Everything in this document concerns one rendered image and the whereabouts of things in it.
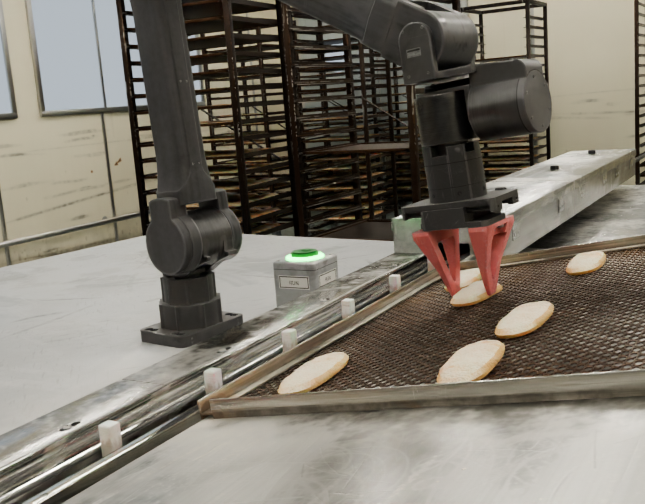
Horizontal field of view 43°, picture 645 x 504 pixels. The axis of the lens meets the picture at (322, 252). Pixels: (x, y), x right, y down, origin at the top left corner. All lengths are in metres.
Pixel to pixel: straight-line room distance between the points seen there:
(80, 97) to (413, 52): 6.10
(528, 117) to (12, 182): 5.74
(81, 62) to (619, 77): 4.57
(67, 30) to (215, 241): 5.82
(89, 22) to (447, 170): 6.30
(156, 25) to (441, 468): 0.76
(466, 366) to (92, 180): 6.38
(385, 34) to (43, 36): 5.90
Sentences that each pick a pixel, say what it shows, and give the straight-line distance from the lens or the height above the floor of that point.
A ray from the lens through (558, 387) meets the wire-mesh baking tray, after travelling 0.51.
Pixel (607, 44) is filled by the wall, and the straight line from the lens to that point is 7.90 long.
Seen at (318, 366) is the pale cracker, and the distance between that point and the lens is 0.66.
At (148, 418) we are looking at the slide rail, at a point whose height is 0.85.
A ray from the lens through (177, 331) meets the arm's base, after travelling 1.10.
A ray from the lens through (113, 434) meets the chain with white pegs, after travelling 0.71.
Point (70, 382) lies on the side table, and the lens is 1.00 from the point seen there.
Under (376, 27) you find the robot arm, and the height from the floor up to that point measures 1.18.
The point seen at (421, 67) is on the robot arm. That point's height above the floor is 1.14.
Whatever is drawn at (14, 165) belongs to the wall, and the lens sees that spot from 6.37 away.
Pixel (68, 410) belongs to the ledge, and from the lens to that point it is 0.78.
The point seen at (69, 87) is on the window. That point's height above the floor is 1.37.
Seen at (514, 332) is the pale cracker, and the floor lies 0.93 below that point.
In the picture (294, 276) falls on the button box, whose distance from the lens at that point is 1.17.
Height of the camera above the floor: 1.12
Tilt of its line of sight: 10 degrees down
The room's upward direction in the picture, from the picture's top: 4 degrees counter-clockwise
